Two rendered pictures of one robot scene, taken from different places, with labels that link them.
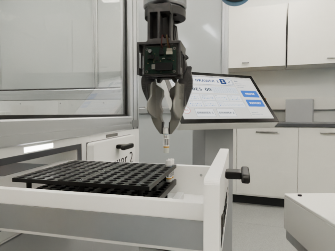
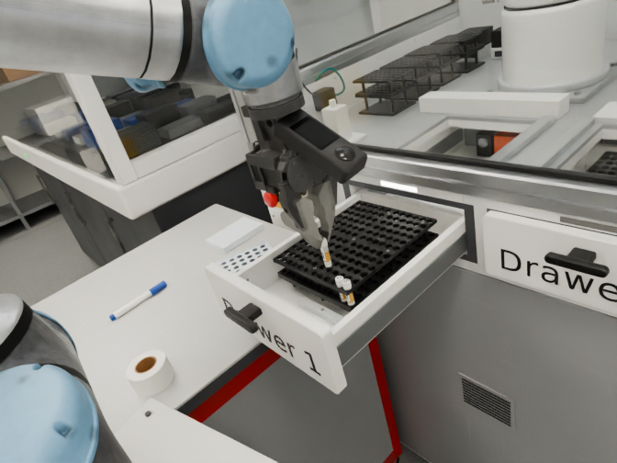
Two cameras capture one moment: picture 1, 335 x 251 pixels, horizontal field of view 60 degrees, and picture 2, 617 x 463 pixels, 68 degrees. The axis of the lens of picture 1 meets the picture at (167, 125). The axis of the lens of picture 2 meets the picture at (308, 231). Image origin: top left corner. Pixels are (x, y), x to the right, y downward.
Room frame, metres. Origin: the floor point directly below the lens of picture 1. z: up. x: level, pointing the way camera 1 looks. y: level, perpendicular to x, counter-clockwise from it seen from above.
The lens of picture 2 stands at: (0.89, -0.43, 1.30)
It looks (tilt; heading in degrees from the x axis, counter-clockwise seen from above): 29 degrees down; 131
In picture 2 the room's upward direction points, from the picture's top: 16 degrees counter-clockwise
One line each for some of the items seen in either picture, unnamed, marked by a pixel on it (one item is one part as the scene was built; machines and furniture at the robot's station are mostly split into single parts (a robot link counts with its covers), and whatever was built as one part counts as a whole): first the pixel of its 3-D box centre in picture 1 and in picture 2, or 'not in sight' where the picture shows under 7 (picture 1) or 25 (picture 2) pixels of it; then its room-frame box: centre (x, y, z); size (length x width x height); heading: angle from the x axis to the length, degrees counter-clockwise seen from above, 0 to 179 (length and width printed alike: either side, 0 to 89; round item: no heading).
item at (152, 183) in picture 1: (159, 175); (310, 273); (0.48, 0.01, 0.90); 0.18 x 0.02 x 0.01; 166
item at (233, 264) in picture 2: not in sight; (249, 265); (0.20, 0.12, 0.78); 0.12 x 0.08 x 0.04; 58
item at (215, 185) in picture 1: (219, 193); (267, 321); (0.46, -0.08, 0.87); 0.29 x 0.02 x 0.11; 166
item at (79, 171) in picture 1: (103, 188); (357, 254); (0.50, 0.11, 0.87); 0.22 x 0.18 x 0.06; 76
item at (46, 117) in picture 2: not in sight; (141, 57); (-1.05, 0.97, 1.13); 1.78 x 1.14 x 0.45; 166
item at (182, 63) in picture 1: (164, 46); (284, 145); (0.50, 0.01, 1.12); 0.09 x 0.08 x 0.12; 169
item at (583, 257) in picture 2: (123, 146); (579, 259); (0.83, 0.13, 0.91); 0.07 x 0.04 x 0.01; 166
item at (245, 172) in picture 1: (237, 174); (247, 314); (0.45, -0.11, 0.91); 0.07 x 0.04 x 0.01; 166
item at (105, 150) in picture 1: (114, 157); (587, 268); (0.84, 0.15, 0.87); 0.29 x 0.02 x 0.11; 166
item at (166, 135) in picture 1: (166, 140); (325, 252); (0.53, 0.00, 0.95); 0.01 x 0.01 x 0.05
